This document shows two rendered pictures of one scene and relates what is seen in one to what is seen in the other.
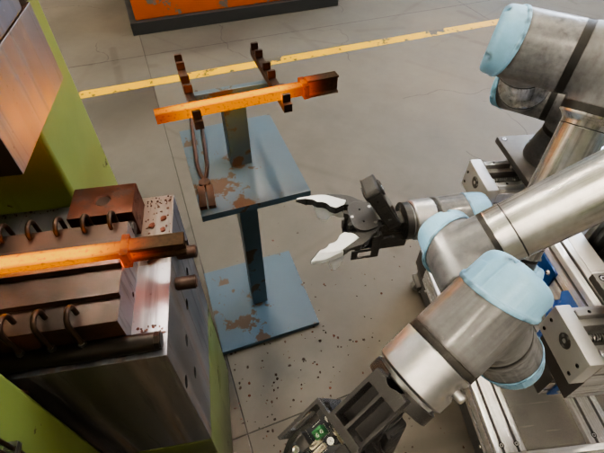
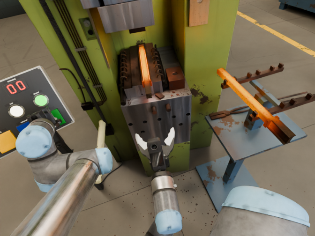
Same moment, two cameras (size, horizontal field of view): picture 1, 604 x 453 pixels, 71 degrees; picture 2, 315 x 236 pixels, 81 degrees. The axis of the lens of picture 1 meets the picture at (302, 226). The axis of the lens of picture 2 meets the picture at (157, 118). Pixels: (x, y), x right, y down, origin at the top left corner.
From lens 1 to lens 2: 0.74 m
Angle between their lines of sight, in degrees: 61
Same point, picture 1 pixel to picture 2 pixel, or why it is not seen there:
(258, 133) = not seen: hidden behind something
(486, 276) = (31, 127)
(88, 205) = (171, 70)
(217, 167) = (241, 116)
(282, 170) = (248, 145)
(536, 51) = (218, 220)
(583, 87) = not seen: outside the picture
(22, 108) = (118, 20)
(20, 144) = (109, 27)
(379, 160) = not seen: outside the picture
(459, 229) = (89, 154)
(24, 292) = (135, 69)
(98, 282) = (136, 81)
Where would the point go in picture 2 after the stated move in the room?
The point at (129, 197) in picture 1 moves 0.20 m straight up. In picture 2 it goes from (176, 79) to (174, 42)
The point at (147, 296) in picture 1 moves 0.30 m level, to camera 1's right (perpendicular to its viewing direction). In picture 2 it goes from (142, 98) to (135, 146)
